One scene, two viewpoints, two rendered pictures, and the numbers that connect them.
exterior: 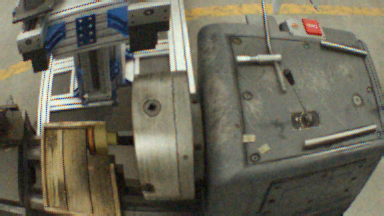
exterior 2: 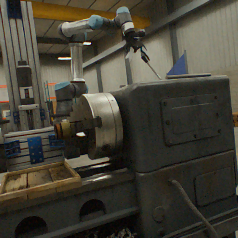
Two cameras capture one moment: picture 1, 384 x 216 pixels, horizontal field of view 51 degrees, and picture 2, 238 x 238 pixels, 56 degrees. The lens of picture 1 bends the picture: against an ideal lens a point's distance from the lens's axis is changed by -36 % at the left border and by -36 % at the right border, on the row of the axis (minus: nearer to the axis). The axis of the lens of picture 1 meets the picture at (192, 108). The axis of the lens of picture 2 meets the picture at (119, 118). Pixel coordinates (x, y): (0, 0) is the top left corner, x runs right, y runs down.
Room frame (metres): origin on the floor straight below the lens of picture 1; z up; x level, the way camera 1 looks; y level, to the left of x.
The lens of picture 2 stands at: (-0.33, 0.31, 1.16)
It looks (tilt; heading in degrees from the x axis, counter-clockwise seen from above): 3 degrees down; 342
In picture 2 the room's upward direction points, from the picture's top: 7 degrees counter-clockwise
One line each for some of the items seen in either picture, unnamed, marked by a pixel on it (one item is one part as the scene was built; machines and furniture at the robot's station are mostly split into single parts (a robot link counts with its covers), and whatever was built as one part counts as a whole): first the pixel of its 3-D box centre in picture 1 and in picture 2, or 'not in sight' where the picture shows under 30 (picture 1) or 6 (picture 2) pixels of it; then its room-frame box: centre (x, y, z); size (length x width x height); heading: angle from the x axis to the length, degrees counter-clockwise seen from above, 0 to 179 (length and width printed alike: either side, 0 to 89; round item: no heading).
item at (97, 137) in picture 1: (102, 140); (65, 130); (0.73, 0.23, 1.08); 0.09 x 0.09 x 0.09; 4
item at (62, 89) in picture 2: not in sight; (63, 90); (1.38, 0.15, 1.33); 0.13 x 0.12 x 0.14; 120
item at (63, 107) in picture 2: not in sight; (65, 106); (1.38, 0.15, 1.21); 0.15 x 0.15 x 0.10
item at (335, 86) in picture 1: (307, 125); (163, 119); (0.79, -0.32, 1.06); 0.59 x 0.48 x 0.39; 94
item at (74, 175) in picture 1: (75, 172); (38, 179); (0.72, 0.37, 0.89); 0.36 x 0.30 x 0.04; 4
